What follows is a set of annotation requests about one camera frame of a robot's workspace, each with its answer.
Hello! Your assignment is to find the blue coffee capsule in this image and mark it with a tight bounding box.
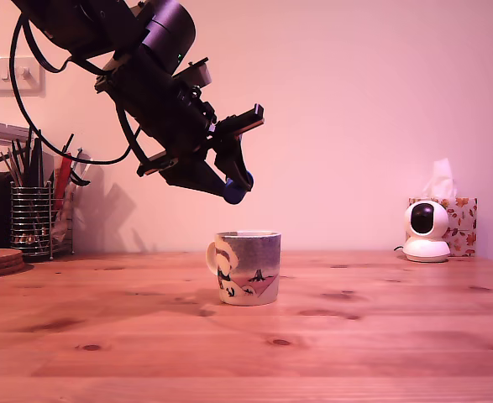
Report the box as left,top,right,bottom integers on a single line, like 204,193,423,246
223,170,255,206

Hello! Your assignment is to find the printed picture coffee mug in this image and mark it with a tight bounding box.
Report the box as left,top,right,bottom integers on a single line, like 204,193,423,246
206,230,282,307

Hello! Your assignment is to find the black and metal peeler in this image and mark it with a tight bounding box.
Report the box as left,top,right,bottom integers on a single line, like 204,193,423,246
70,147,95,188

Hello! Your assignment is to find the red utensil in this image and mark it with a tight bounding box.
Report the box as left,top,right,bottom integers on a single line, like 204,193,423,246
54,153,76,202

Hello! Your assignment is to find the white plastic packet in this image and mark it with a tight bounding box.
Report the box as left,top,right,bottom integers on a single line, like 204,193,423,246
52,186,76,244

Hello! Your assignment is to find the black spatula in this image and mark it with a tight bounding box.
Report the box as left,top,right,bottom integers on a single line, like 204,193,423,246
30,128,45,188

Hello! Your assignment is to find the white tissue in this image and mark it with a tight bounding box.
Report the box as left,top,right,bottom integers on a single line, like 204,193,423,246
421,158,458,200

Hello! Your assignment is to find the leaf print tissue box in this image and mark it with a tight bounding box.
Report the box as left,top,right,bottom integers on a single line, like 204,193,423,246
408,197,479,259

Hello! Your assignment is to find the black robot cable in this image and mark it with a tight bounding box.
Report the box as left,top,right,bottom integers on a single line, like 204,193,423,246
8,16,143,165
115,100,151,165
22,18,108,76

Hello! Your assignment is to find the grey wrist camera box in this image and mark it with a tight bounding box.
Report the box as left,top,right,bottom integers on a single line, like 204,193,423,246
172,57,212,102

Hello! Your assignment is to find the white wall switch plate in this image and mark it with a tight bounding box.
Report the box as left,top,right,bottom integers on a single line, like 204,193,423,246
0,56,45,94

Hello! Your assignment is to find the metal wire utensil rack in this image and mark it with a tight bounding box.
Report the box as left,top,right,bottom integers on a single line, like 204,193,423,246
10,182,76,264

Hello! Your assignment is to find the wooden utensil handle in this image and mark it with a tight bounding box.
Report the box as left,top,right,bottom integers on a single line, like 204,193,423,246
1,151,24,188

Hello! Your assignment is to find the grey wall rail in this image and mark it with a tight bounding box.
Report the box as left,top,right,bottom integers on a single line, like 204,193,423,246
0,119,33,146

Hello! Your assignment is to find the small white round camera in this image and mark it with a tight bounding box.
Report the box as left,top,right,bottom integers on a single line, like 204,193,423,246
402,200,451,264

